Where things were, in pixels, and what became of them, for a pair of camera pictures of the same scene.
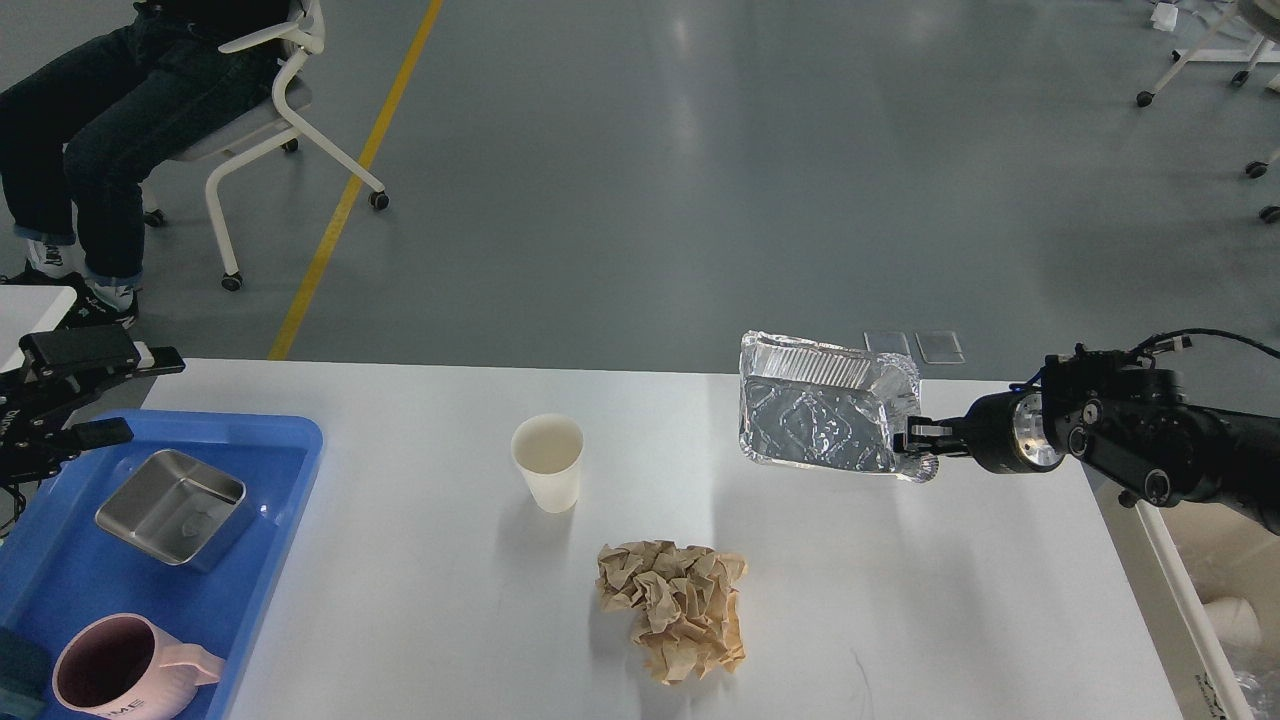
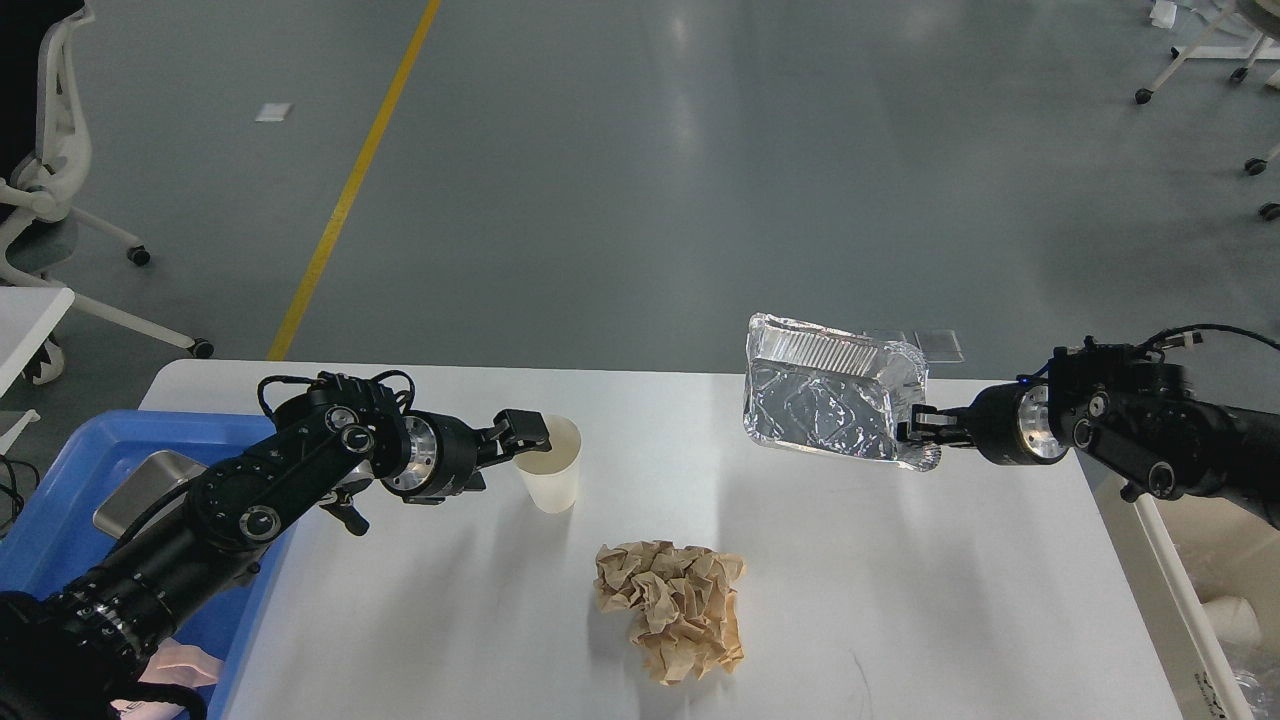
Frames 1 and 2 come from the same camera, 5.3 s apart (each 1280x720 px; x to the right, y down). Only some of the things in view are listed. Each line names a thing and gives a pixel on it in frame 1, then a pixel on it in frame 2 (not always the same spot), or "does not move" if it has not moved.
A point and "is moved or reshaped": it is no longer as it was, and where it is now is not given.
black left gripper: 43,425 to 446,457
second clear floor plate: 940,347 does not move
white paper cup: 548,449 does not move
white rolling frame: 1263,53 does not move
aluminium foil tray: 819,406 is moved or reshaped
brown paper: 679,602 does not move
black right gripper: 1004,433 does not move
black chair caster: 1257,169 does not move
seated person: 82,132 to 22,25
